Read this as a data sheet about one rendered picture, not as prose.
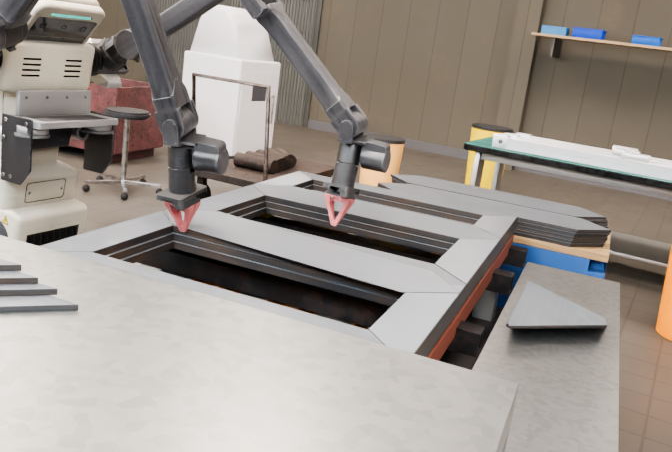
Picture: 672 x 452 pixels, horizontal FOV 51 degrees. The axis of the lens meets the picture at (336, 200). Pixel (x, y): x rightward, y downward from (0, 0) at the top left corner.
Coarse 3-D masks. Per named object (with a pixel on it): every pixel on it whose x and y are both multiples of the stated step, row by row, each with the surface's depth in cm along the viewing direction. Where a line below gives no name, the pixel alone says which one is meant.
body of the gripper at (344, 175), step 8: (336, 168) 171; (344, 168) 170; (352, 168) 170; (336, 176) 171; (344, 176) 170; (352, 176) 171; (328, 184) 169; (336, 184) 171; (344, 184) 170; (352, 184) 171
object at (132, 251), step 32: (320, 224) 192; (352, 224) 190; (384, 224) 187; (512, 224) 206; (128, 256) 144; (224, 256) 153; (256, 256) 151; (384, 256) 156; (352, 288) 143; (384, 288) 141; (448, 320) 133; (416, 352) 110
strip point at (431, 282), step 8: (432, 272) 149; (424, 280) 143; (432, 280) 144; (440, 280) 144; (408, 288) 137; (416, 288) 138; (424, 288) 138; (432, 288) 139; (440, 288) 140; (448, 288) 140
